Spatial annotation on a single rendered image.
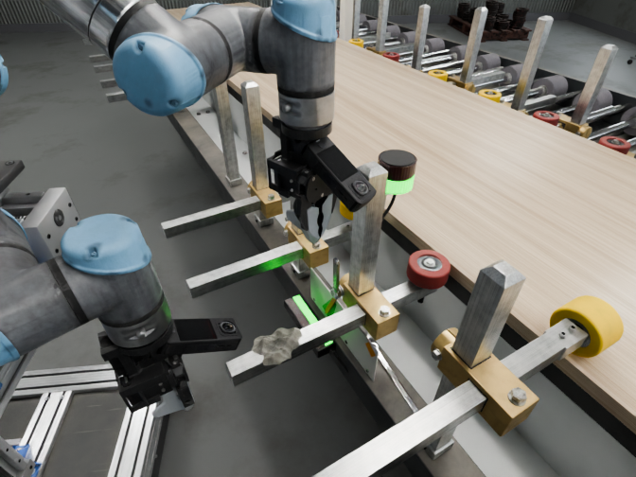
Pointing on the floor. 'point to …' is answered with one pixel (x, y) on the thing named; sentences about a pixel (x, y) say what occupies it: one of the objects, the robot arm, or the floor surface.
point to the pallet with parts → (497, 29)
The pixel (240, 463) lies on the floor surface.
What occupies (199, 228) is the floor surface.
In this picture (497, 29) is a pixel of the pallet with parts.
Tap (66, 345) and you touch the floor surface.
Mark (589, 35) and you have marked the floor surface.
